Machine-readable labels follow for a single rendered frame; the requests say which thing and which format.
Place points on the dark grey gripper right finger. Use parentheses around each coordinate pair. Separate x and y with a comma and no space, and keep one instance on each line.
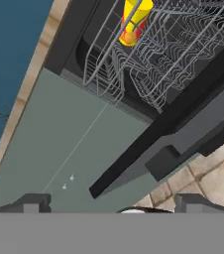
(190,203)

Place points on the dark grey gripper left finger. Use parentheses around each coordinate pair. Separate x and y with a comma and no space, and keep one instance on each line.
(34,203)

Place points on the grey-green cupboard door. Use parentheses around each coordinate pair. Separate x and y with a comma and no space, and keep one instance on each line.
(104,149)
(44,132)

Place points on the black dishwasher door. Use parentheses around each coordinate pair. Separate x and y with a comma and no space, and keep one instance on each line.
(170,132)

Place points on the black dishwasher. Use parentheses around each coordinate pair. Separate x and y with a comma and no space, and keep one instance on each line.
(67,36)

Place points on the yellow and red cup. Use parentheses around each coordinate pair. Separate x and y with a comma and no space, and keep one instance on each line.
(135,20)

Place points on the small silver cupboard knob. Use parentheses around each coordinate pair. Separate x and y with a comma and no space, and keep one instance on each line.
(72,177)
(64,186)

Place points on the black and white round object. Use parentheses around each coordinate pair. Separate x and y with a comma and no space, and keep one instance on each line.
(140,210)

